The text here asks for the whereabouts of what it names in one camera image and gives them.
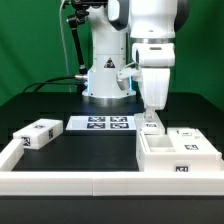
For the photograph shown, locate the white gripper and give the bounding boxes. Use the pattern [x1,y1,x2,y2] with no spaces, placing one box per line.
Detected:
[132,43,175,121]

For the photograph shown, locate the white cabinet door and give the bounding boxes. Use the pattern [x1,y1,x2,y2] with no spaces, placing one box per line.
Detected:
[134,113,165,135]
[167,128,214,154]

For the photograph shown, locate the white cabinet body box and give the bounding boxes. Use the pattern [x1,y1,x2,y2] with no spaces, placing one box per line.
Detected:
[136,131,224,172]

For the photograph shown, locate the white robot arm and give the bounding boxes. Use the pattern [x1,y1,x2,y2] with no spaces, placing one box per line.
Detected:
[83,0,190,121]

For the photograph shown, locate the white cabinet top block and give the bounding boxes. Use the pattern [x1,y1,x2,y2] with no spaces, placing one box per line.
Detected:
[13,119,63,150]

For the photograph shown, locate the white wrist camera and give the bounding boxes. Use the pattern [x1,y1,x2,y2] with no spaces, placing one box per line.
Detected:
[116,68,140,91]

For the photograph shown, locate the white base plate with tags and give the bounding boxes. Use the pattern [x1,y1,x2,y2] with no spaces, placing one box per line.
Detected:
[66,116,136,131]

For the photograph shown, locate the black cable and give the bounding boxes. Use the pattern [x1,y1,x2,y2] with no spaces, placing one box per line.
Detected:
[21,75,88,94]

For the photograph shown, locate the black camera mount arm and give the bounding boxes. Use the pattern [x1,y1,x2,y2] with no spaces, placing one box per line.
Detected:
[67,0,108,75]

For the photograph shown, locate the white cable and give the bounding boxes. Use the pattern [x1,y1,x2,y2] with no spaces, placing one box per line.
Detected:
[58,0,73,94]

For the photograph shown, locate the white U-shaped fence frame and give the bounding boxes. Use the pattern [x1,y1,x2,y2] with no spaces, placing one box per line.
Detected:
[0,139,224,196]

